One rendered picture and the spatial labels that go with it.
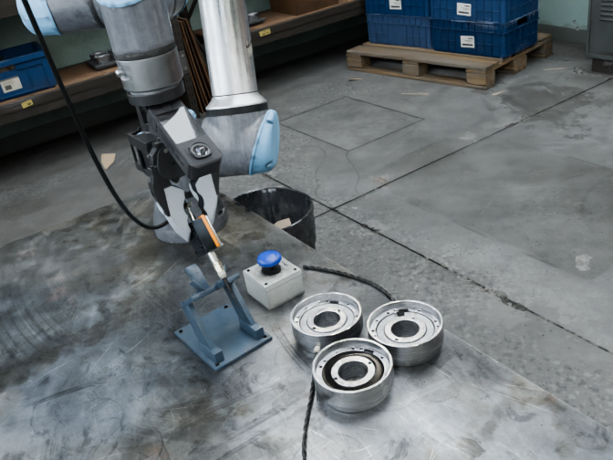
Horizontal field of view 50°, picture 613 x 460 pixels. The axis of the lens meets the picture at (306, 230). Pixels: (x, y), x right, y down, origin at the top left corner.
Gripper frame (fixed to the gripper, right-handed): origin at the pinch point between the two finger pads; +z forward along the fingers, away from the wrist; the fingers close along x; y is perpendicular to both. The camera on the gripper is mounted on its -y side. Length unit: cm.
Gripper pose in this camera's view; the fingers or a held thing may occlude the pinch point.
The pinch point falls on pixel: (199, 229)
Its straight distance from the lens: 92.1
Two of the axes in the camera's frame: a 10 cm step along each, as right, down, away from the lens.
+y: -6.1, -3.1, 7.3
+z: 1.5, 8.6, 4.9
